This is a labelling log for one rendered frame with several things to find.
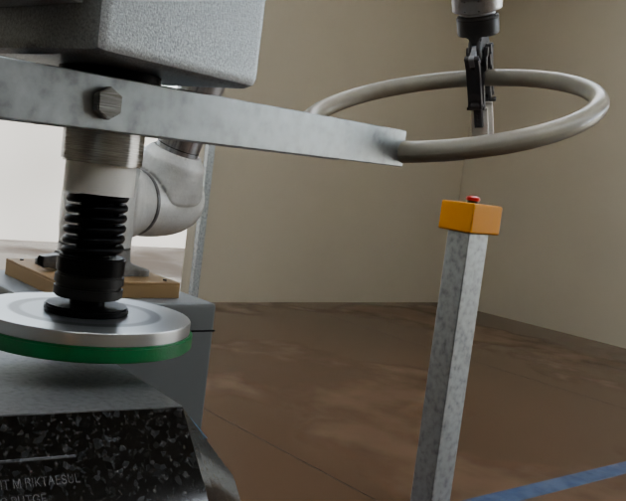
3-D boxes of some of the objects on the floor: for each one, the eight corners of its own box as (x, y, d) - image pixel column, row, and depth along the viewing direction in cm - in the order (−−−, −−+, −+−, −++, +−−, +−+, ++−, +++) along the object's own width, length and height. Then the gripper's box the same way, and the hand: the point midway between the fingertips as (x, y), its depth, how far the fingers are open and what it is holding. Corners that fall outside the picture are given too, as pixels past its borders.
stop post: (468, 587, 237) (525, 207, 228) (418, 602, 225) (476, 201, 216) (418, 558, 253) (469, 200, 244) (369, 570, 241) (420, 194, 232)
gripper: (467, 6, 158) (473, 128, 167) (444, 22, 144) (453, 154, 153) (507, 3, 155) (512, 128, 164) (488, 19, 141) (494, 154, 150)
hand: (482, 123), depth 157 cm, fingers closed on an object, 4 cm apart
